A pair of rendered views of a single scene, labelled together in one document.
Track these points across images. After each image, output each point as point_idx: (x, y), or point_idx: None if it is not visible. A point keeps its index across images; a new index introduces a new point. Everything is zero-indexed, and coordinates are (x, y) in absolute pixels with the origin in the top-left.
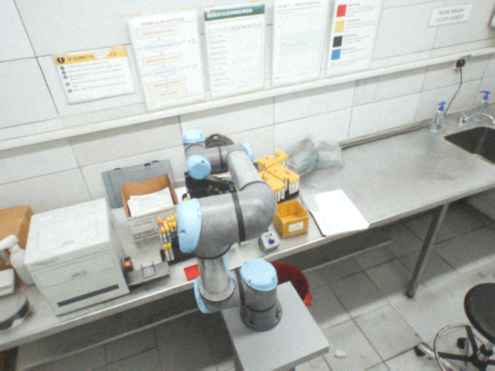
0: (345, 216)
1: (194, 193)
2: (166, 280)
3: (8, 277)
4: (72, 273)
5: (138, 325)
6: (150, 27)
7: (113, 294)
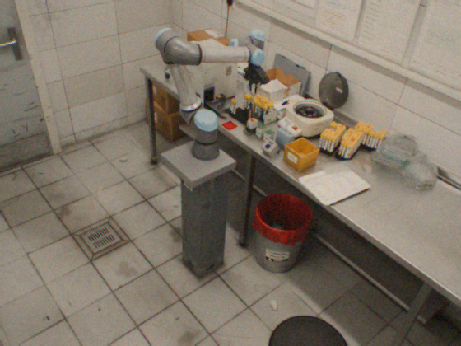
0: (331, 189)
1: (245, 71)
2: (218, 117)
3: None
4: (188, 69)
5: None
6: None
7: None
